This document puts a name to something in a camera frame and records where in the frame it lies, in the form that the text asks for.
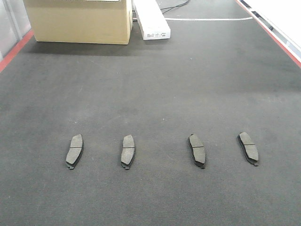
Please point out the brake pad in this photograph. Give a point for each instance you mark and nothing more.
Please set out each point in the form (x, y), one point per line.
(128, 152)
(75, 151)
(249, 148)
(198, 150)

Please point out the black conveyor belt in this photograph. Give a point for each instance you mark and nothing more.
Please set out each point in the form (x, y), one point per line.
(218, 75)

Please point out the cardboard box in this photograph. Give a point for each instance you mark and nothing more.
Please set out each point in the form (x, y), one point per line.
(81, 21)

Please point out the red conveyor frame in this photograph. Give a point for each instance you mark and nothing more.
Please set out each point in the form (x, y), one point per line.
(15, 50)

